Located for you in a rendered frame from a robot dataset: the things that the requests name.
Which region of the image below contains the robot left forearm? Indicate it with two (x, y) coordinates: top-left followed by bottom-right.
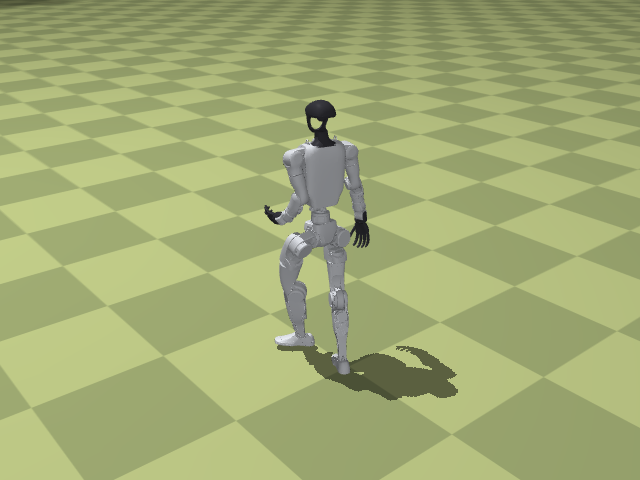
(275, 194), (303, 225)

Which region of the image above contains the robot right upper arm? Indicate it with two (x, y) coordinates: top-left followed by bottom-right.
(341, 141), (361, 190)

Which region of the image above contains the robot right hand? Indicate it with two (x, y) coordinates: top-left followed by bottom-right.
(350, 211), (370, 248)

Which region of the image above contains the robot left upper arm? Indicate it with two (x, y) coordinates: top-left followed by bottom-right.
(283, 147), (309, 206)

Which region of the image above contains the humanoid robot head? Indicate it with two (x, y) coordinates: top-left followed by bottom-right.
(305, 100), (336, 148)

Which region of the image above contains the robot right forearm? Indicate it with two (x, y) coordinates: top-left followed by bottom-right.
(349, 177), (367, 220)

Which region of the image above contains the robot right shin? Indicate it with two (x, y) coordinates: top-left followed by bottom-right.
(331, 290), (349, 362)

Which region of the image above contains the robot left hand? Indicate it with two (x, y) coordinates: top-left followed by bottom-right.
(264, 205), (282, 224)

